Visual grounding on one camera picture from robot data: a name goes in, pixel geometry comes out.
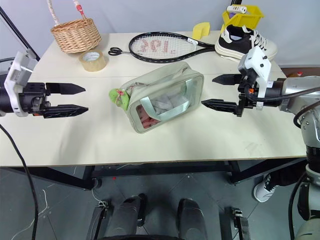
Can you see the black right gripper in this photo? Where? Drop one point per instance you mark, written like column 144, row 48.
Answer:
column 247, row 95

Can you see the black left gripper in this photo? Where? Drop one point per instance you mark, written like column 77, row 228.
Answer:
column 32, row 100

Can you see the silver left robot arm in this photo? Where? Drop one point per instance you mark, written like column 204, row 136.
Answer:
column 5, row 100

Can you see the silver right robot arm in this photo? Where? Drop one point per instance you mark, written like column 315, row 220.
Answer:
column 295, row 87

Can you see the pale green toiletry bag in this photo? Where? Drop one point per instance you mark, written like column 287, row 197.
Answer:
column 170, row 87

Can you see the brown packing tape roll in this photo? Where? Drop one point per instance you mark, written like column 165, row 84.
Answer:
column 93, row 63

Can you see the black and white sneaker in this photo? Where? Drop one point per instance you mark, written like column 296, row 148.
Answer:
column 240, row 45

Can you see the black tennis racket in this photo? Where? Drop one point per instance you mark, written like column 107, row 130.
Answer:
column 200, row 48

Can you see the yellow foam piece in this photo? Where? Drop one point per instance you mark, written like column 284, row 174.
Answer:
column 198, row 31

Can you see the small red-orange object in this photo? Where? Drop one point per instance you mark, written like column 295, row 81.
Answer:
column 296, row 74

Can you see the yellow plastic bin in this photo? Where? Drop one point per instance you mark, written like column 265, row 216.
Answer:
column 247, row 20

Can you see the white labelled box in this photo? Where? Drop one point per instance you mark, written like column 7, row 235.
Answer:
column 236, row 9

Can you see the black slanted pole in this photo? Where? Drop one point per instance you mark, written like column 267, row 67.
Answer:
column 15, row 27

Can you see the bystander's dark trouser leg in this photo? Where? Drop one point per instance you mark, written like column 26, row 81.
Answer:
column 285, row 175

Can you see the bystander's white shoe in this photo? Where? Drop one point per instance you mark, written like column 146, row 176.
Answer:
column 263, row 191

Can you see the black floor stand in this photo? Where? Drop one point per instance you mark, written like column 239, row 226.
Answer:
column 98, row 220
column 237, row 222

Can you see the dark rounded robot leg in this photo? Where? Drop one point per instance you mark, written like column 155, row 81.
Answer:
column 127, row 215
column 191, row 216

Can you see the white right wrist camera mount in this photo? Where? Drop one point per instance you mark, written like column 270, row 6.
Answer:
column 257, row 60

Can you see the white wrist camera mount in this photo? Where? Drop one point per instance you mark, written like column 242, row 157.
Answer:
column 257, row 60
column 15, row 75

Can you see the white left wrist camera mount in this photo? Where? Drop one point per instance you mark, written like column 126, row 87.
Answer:
column 15, row 75

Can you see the black table frame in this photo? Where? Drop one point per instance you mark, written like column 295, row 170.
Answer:
column 160, row 172

